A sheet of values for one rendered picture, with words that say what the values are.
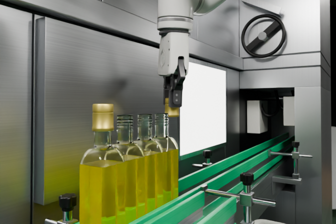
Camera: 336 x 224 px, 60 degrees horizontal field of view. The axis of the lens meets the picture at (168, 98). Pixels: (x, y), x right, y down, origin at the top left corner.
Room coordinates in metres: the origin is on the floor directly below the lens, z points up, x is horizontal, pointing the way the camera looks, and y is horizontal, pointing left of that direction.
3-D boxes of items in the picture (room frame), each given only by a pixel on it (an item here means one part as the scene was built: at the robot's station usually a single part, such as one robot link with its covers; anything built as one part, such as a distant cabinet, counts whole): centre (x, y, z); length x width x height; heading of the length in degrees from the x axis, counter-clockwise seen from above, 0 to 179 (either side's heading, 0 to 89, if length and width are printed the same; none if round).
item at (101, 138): (0.48, 0.11, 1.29); 0.03 x 0.03 x 0.05
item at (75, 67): (0.91, -0.01, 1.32); 0.90 x 0.03 x 0.34; 148
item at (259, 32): (1.42, -0.47, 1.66); 0.21 x 0.05 x 0.21; 58
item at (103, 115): (0.48, 0.11, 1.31); 0.04 x 0.04 x 0.04
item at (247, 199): (0.65, -0.15, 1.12); 0.17 x 0.03 x 0.12; 58
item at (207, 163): (0.96, -0.11, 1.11); 0.07 x 0.04 x 0.13; 58
